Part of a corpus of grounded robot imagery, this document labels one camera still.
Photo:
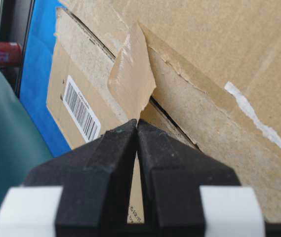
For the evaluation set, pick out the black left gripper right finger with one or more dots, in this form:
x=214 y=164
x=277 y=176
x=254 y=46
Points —
x=189 y=194

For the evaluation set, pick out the red spray can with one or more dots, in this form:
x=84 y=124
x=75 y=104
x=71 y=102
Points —
x=10 y=54

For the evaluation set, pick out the brown tape strip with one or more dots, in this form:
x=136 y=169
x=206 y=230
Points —
x=131 y=81

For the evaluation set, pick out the blue table cloth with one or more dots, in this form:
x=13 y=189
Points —
x=36 y=72

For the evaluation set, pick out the black aluminium frame rail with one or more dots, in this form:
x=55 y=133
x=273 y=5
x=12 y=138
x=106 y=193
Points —
x=15 y=20

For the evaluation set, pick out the brown cardboard box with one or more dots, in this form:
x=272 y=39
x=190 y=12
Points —
x=217 y=68

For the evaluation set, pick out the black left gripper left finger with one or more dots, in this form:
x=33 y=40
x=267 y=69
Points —
x=82 y=193

